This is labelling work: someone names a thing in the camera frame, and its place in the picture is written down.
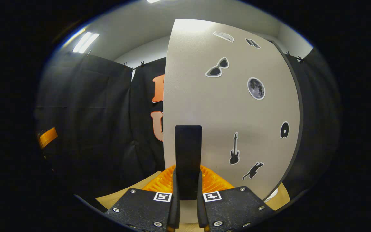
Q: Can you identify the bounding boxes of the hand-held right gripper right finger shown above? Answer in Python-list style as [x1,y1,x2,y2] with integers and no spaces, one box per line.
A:
[197,165,276,232]

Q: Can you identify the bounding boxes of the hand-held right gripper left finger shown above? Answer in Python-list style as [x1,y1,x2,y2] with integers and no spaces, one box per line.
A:
[105,165,180,232]

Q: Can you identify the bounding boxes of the beige cabinet door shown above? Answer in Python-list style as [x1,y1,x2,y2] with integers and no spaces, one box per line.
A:
[162,18,300,224]

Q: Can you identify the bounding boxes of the small ceiling light panel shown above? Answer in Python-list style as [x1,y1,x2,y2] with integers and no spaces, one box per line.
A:
[73,32,100,54]

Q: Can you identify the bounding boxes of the black cabinet door handle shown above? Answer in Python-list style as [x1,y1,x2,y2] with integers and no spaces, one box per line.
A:
[175,125,203,201]

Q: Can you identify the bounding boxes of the black backdrop cloth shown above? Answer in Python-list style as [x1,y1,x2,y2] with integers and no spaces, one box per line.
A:
[34,47,340,207]

